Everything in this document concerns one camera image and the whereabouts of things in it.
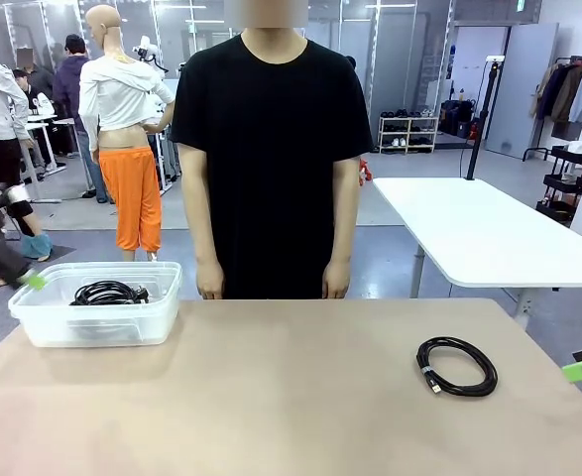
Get black power cable grey tie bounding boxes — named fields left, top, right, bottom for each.
left=68, top=280, right=152, bottom=307

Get black USB cable coil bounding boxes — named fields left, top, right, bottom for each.
left=415, top=335, right=499, bottom=399

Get person's left forearm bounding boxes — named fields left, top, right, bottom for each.
left=325, top=156, right=361, bottom=269

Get person's right forearm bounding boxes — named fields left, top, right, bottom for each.
left=180, top=146, right=225, bottom=269

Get person's right hand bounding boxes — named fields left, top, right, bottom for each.
left=195, top=262, right=226, bottom=301

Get person's left hand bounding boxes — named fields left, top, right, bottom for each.
left=322, top=262, right=352, bottom=299

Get clear plastic storage container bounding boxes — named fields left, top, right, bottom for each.
left=7, top=261, right=182, bottom=348

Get small white desk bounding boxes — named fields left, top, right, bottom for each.
left=22, top=112, right=68, bottom=204

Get orange pants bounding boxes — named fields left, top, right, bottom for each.
left=99, top=146, right=164, bottom=252

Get person in dark jacket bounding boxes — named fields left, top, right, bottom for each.
left=11, top=47, right=58, bottom=120

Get person in purple hoodie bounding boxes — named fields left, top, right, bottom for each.
left=52, top=34, right=115, bottom=204

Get black utility cart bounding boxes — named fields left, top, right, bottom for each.
left=535, top=144, right=582, bottom=227

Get large white table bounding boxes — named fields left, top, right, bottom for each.
left=372, top=177, right=582, bottom=328

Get white long-sleeve shirt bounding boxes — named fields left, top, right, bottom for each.
left=78, top=55, right=176, bottom=153

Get tan mannequin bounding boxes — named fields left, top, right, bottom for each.
left=78, top=4, right=176, bottom=264

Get clothes rack with coats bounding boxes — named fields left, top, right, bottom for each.
left=522, top=55, right=582, bottom=163

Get black bags pile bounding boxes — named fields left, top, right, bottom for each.
left=440, top=98, right=481, bottom=140

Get person in black t-shirt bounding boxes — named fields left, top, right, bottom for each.
left=169, top=0, right=374, bottom=301

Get wooden shoe rack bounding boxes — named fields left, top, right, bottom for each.
left=378, top=113, right=440, bottom=155

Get black camera pole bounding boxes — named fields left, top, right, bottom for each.
left=466, top=55, right=506, bottom=180

